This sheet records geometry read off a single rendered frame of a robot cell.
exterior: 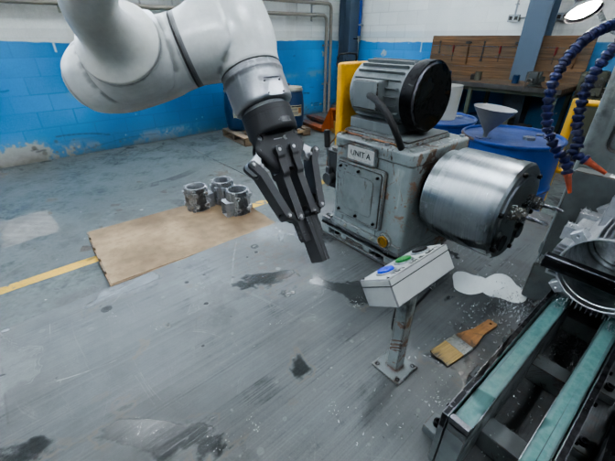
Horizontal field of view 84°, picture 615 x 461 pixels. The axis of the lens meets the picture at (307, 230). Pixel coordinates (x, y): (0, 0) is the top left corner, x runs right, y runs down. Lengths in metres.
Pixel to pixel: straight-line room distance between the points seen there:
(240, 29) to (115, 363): 0.71
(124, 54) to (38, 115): 5.12
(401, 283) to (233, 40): 0.43
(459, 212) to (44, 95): 5.23
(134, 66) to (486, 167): 0.74
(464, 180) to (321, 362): 0.54
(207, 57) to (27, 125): 5.14
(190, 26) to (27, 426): 0.74
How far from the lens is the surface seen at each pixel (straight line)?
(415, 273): 0.61
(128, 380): 0.85
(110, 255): 2.62
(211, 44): 0.53
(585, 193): 1.03
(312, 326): 0.87
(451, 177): 0.91
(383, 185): 0.98
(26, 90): 5.56
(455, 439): 0.64
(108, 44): 0.48
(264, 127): 0.49
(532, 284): 1.09
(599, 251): 1.06
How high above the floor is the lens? 1.42
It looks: 30 degrees down
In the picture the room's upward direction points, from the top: straight up
